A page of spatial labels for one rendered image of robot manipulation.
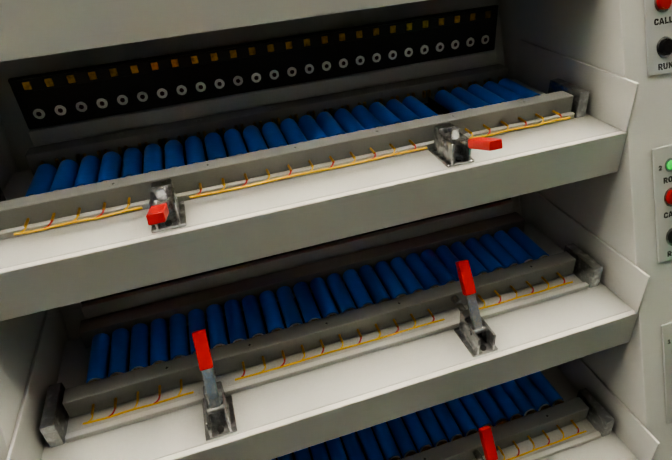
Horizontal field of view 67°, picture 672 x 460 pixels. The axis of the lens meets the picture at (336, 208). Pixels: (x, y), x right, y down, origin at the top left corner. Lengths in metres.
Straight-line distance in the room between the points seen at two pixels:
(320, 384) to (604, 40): 0.44
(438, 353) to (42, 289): 0.37
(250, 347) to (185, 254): 0.14
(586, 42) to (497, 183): 0.19
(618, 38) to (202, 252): 0.44
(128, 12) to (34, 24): 0.07
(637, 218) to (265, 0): 0.43
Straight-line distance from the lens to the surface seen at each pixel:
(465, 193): 0.50
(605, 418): 0.74
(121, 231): 0.46
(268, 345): 0.54
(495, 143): 0.43
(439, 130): 0.50
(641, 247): 0.62
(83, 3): 0.45
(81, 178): 0.52
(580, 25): 0.62
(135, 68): 0.58
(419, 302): 0.56
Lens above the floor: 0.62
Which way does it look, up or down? 11 degrees down
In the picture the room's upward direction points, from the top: 10 degrees counter-clockwise
